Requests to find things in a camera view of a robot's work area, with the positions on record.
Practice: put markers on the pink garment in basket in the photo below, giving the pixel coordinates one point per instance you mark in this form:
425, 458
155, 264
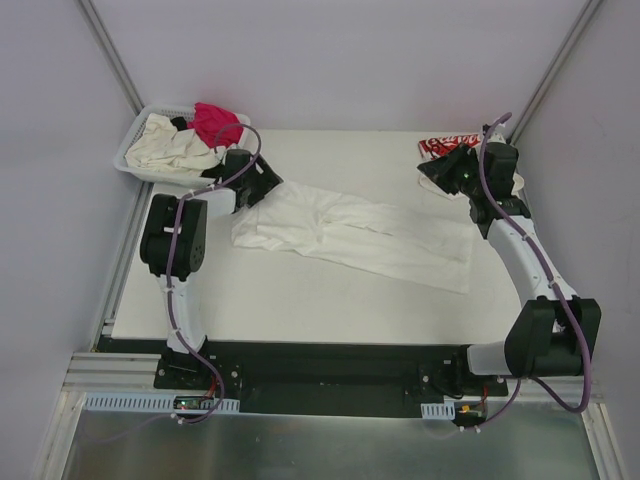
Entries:
215, 126

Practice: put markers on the white cable duct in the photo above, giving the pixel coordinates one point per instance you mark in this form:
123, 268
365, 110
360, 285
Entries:
158, 403
444, 411

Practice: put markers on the aluminium extrusion rail left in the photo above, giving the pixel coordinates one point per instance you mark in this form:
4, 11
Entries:
111, 372

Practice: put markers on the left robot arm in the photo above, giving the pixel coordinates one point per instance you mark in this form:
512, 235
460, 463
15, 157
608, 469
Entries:
173, 247

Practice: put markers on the white plastic laundry basket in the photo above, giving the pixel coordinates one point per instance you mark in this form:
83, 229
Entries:
136, 130

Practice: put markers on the aluminium frame post right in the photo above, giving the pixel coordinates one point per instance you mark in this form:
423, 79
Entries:
569, 44

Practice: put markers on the cream shirt in basket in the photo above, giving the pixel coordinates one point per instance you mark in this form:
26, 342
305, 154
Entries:
163, 149

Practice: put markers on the left white cable duct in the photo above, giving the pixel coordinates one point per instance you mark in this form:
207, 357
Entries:
158, 403

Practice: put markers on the aluminium extrusion rail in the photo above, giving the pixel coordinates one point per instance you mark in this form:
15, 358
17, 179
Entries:
111, 372
569, 389

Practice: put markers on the aluminium frame post left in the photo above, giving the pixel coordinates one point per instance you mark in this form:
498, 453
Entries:
109, 50

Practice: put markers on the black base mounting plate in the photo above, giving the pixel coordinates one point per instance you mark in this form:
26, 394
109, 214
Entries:
385, 381

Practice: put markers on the plain white t-shirt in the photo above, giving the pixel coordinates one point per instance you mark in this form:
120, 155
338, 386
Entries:
378, 238

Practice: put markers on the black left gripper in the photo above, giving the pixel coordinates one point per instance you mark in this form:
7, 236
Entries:
261, 179

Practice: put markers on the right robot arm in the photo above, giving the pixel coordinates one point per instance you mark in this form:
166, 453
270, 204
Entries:
556, 330

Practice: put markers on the folded Coca-Cola print t-shirt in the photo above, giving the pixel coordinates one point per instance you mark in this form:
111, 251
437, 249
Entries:
436, 148

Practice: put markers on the aluminium extrusion rail right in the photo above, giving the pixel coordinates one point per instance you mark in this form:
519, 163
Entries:
569, 389

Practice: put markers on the black garment in basket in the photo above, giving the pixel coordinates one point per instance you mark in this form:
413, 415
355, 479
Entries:
179, 122

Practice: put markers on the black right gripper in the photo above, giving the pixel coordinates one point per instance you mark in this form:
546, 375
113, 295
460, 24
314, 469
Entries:
451, 167

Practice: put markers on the aluminium frame post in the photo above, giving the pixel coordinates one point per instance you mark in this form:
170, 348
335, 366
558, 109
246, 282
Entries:
569, 44
109, 50

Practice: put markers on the right white cable duct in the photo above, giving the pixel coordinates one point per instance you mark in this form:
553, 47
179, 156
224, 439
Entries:
444, 411

